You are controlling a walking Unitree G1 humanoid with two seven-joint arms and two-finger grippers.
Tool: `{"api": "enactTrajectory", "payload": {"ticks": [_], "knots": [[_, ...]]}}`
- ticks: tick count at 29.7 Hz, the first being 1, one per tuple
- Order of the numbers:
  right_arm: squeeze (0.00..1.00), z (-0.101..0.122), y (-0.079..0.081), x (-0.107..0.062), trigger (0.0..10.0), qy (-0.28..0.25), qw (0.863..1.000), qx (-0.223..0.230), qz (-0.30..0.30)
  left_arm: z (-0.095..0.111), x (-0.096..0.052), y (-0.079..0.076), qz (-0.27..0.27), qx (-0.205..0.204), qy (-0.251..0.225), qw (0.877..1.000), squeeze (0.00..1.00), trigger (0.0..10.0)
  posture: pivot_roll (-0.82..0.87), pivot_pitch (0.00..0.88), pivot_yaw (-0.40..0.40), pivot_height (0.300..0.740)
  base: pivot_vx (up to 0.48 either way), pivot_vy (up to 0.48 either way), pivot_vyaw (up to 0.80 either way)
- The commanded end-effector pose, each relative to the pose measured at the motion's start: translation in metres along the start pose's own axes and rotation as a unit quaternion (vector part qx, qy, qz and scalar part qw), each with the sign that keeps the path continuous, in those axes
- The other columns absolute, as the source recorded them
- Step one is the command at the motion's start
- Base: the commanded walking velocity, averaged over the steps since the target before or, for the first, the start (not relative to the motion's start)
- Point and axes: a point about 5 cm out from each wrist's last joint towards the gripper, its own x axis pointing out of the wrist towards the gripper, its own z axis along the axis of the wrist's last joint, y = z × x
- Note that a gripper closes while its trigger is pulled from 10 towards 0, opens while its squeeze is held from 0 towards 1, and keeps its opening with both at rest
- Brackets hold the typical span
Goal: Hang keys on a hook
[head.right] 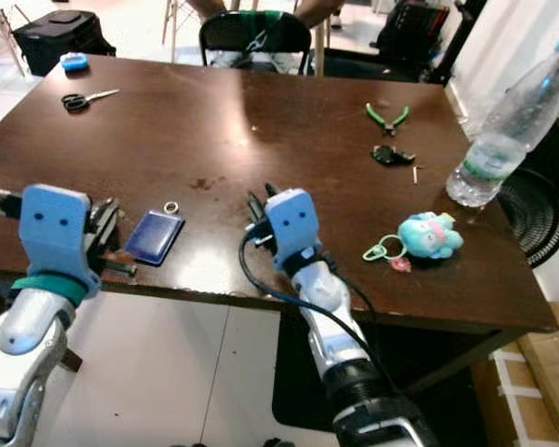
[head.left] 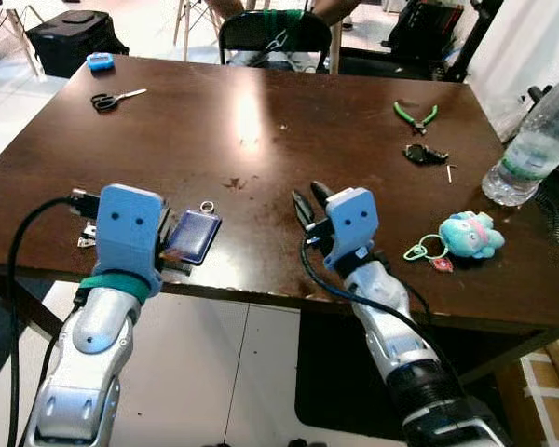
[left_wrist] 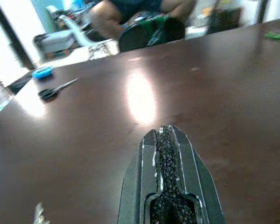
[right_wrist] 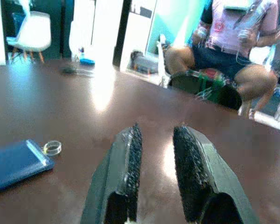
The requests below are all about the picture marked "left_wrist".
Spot grey storage box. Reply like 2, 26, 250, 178
34, 31, 77, 59

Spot white plastic chair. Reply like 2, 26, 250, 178
46, 6, 96, 47

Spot green flat disc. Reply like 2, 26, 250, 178
265, 30, 280, 40

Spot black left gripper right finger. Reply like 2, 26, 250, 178
155, 125, 224, 224

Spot blue round tape roll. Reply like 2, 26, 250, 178
32, 66, 54, 80

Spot black vertical pole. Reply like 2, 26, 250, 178
256, 0, 268, 24

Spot dark wooden cabinet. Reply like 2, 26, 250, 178
209, 8, 243, 35

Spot black handled scissors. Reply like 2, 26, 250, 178
38, 77, 80, 101

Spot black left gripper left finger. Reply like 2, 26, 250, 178
118, 127, 168, 224

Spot black door frame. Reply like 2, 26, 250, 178
0, 2, 37, 70

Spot seated person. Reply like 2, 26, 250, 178
88, 0, 196, 39

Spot black and green bag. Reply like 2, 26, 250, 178
118, 15, 186, 52

